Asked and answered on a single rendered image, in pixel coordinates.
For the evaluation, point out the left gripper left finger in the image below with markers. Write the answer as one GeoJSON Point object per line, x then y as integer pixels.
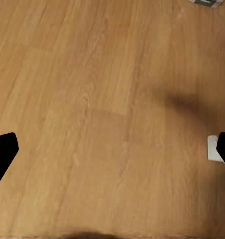
{"type": "Point", "coordinates": [8, 150]}

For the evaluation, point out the desk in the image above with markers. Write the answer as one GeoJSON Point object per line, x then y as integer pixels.
{"type": "Point", "coordinates": [211, 145]}

